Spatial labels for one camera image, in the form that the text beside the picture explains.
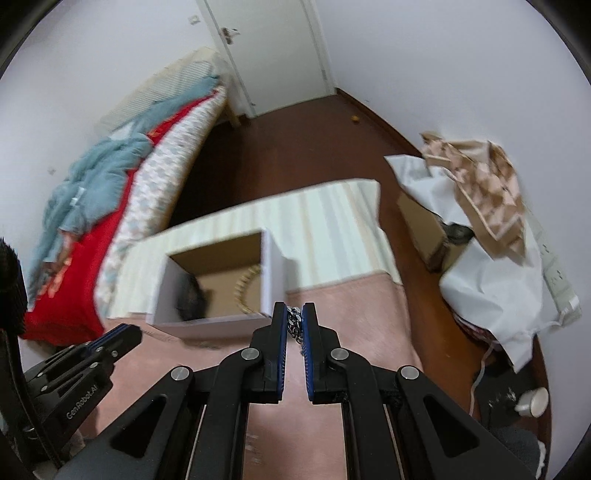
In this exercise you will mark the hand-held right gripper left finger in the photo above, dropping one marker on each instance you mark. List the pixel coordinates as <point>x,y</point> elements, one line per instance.
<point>280,355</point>

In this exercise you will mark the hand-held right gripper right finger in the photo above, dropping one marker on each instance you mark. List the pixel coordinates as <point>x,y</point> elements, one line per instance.
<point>308,357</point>

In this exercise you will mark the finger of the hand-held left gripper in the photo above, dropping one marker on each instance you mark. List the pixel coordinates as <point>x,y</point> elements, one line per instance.
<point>121,340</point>

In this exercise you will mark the white cardboard box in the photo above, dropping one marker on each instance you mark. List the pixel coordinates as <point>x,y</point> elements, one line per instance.
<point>217,318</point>

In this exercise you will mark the dark jewelry piece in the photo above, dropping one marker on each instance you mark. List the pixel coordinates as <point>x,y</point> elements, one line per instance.
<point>191,297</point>

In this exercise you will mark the pink cloth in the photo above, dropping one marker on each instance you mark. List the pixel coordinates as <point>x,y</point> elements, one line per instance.
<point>360,318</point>

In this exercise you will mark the black fuzzy cloth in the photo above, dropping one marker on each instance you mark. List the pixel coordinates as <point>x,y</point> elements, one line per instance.
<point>10,286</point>

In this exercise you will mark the striped cloth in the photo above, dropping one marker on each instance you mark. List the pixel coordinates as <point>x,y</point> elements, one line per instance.
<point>323,230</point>

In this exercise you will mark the patterned mattress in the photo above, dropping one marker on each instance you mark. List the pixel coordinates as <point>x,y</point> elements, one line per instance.
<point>157,184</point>

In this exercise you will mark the teal blanket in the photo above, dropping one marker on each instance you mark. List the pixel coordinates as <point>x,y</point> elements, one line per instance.
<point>97,175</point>

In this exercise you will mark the brown cardboard box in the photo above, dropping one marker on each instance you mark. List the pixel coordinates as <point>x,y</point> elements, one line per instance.
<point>422,224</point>

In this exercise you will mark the small white paper sheet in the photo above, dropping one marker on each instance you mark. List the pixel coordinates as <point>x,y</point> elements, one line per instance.
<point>415,175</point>

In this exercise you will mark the grey fuzzy cloth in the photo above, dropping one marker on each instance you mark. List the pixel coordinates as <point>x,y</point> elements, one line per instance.
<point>519,445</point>

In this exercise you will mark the white cup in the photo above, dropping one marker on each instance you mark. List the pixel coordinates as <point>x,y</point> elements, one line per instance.
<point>535,401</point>

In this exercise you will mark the patterned paper bag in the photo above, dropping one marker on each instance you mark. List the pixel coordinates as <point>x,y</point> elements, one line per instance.
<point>485,184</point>

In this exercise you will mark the striped white bedding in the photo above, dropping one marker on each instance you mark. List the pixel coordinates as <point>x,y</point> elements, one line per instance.
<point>152,87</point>

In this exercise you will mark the white power strip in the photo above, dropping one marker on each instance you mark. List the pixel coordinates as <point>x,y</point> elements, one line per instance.
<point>556,272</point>

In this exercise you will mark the white door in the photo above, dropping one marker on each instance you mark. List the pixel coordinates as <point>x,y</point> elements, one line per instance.
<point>272,50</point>

